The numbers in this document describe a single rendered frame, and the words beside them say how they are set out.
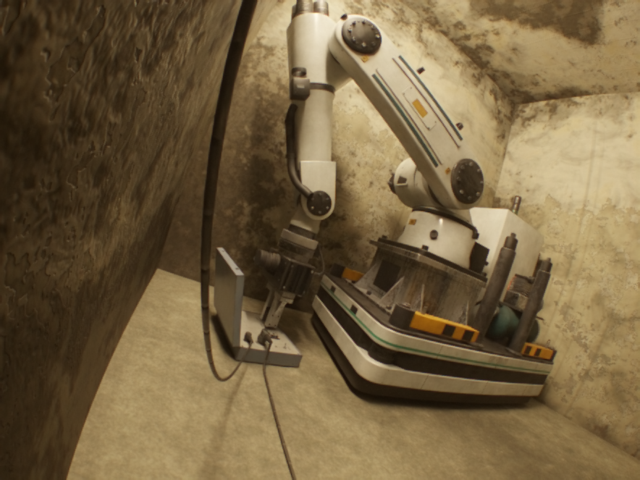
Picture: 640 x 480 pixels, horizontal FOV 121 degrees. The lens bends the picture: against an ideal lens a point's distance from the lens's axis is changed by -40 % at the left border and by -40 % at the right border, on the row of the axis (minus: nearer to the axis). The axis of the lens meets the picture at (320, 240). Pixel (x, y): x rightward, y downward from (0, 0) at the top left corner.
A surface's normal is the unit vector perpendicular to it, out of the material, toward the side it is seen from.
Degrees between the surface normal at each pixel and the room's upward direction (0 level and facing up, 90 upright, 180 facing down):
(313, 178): 90
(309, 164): 90
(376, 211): 90
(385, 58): 90
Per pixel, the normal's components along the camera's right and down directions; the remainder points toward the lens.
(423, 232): -0.70, -0.26
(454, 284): 0.24, 0.12
